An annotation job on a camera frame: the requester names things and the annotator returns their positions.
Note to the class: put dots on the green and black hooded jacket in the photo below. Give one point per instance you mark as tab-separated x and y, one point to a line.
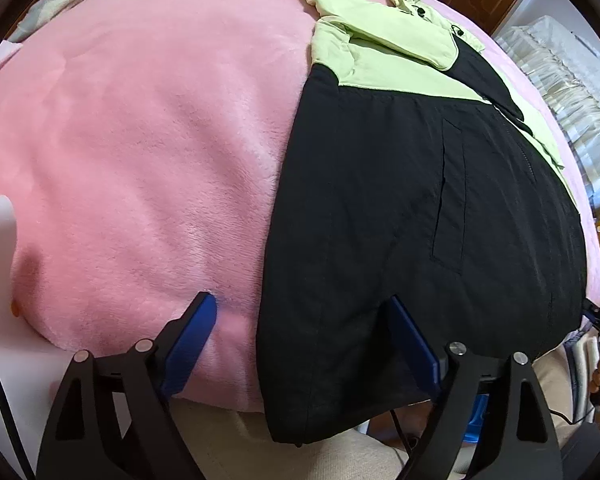
380	210

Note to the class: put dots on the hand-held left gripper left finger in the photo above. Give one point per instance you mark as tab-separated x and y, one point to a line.
190	345

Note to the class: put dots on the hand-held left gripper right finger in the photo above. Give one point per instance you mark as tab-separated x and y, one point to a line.
415	350

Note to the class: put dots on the black and white patterned cloth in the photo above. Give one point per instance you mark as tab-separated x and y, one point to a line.
577	365

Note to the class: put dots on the pink plush blanket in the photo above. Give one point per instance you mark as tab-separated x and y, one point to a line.
130	160

